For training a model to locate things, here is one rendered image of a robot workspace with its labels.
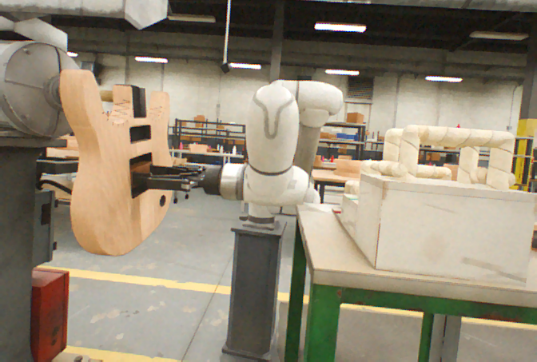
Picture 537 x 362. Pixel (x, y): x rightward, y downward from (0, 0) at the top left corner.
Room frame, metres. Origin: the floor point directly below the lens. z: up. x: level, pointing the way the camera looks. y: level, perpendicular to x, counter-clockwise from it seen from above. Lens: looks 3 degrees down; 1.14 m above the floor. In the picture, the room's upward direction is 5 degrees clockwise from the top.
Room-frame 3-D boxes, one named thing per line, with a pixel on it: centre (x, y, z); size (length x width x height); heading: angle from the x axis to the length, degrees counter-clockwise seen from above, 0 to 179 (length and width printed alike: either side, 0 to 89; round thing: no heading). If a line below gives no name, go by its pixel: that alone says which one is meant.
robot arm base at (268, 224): (1.41, 0.03, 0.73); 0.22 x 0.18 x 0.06; 79
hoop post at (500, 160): (0.47, -0.44, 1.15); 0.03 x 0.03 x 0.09
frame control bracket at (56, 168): (0.88, 0.69, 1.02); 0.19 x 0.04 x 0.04; 177
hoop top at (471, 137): (0.47, -0.35, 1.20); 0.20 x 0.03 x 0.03; 86
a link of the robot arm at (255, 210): (1.41, 0.00, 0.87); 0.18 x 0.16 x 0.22; 89
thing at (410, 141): (0.48, -0.27, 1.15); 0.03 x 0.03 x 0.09
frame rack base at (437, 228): (0.52, -0.36, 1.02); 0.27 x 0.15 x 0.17; 87
